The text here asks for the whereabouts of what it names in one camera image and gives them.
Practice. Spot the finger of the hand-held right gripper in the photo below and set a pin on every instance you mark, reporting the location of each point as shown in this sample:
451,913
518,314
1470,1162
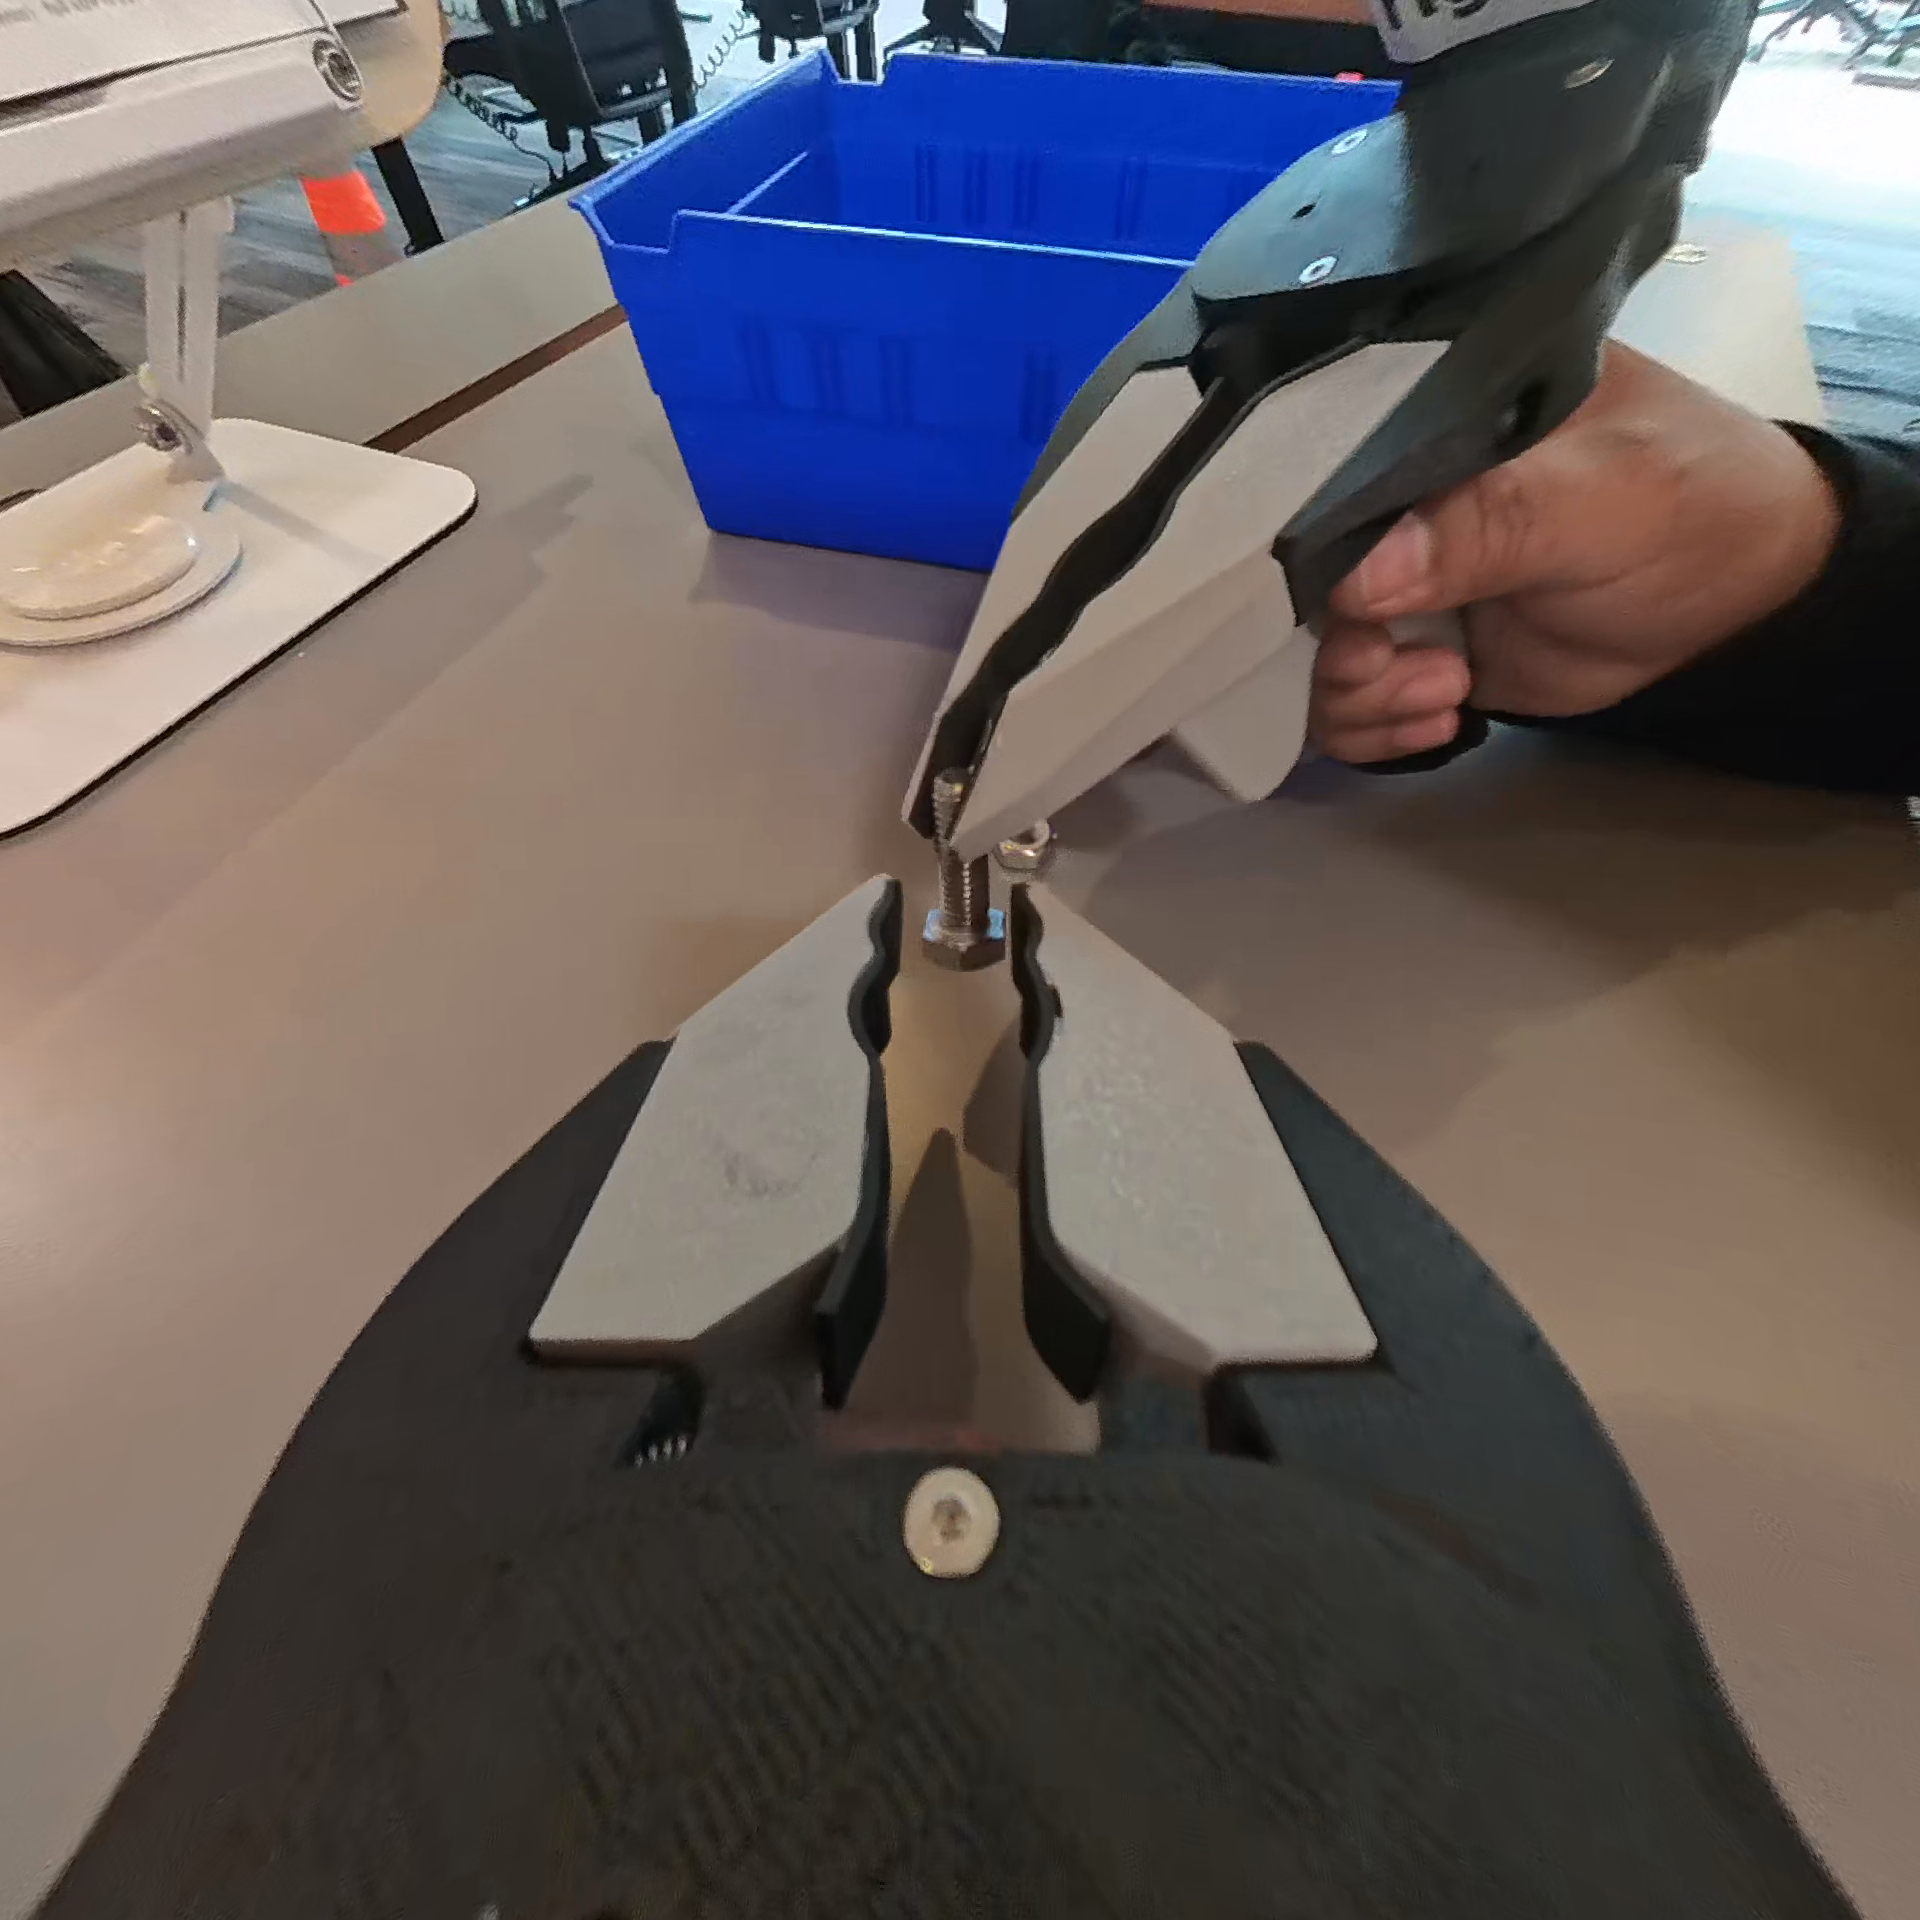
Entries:
1049,556
1201,569

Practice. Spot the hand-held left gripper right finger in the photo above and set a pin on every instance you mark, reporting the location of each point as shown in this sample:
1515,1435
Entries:
1185,1184

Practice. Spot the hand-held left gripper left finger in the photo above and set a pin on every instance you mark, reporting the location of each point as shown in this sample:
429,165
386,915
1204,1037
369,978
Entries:
721,1184

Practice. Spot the blue plastic bin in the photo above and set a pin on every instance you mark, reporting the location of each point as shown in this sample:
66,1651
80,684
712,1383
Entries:
840,405

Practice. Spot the silver hex nut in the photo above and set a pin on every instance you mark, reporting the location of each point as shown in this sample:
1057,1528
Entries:
1028,853

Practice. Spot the silver hex bolt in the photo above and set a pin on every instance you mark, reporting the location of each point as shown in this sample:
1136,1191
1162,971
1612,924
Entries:
961,938

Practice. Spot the person's right hand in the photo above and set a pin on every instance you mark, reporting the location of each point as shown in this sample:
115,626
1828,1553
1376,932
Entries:
1634,556

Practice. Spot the orange traffic cone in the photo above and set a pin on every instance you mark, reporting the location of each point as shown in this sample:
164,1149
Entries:
346,202

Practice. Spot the white rectangular base plate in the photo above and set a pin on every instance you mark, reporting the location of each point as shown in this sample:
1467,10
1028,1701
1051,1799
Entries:
330,539

